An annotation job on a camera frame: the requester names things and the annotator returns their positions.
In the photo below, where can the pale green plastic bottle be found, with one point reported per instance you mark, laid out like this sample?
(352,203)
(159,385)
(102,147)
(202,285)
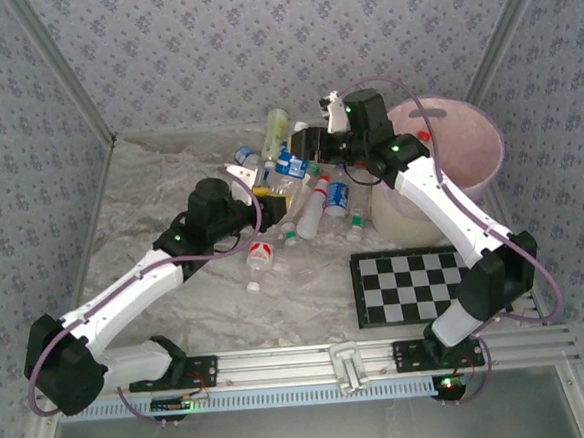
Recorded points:
(275,132)

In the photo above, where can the blue label blue cap bottle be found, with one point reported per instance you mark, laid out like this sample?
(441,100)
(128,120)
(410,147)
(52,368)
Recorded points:
(291,166)

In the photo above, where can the white bottle red cap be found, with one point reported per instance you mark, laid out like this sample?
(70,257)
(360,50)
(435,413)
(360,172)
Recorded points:
(311,212)

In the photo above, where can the small blue white label bottle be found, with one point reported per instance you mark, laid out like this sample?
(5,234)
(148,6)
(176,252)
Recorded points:
(244,156)

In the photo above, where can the clear bottle red white label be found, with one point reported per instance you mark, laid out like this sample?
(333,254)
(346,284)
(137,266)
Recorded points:
(260,253)

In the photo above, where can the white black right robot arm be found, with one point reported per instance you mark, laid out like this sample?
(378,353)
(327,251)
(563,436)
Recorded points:
(451,208)

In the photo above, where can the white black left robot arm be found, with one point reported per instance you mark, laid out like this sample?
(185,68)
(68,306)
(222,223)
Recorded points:
(126,290)

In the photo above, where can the white waste bin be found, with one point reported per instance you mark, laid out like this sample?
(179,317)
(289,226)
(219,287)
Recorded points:
(397,221)

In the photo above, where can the purple plastic bin liner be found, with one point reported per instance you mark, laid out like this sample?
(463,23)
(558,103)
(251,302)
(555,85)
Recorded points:
(468,156)

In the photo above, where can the clear bottle green cap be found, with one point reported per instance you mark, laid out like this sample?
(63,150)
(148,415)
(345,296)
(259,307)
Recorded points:
(313,169)
(357,222)
(289,236)

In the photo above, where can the black white checkerboard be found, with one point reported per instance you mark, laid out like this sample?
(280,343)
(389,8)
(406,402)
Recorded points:
(392,292)

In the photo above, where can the left circuit board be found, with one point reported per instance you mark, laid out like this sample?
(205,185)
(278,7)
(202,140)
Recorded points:
(172,404)

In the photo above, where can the circuit board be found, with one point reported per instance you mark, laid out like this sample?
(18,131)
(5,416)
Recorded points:
(172,404)
(449,384)

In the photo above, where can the right circuit board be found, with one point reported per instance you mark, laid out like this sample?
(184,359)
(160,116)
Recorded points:
(449,384)

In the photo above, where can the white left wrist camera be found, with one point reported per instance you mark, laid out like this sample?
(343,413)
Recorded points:
(244,179)

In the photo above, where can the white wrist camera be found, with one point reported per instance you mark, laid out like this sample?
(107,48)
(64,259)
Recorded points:
(244,179)
(336,115)

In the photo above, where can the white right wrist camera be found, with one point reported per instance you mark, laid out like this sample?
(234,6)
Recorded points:
(336,115)

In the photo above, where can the aluminium front rail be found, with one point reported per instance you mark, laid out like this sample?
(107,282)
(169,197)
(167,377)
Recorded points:
(282,365)

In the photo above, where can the aluminium frame post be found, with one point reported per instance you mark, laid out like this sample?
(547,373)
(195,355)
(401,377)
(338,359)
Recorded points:
(61,70)
(508,18)

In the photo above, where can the white rail clamp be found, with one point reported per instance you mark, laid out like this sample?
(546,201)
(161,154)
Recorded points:
(347,365)

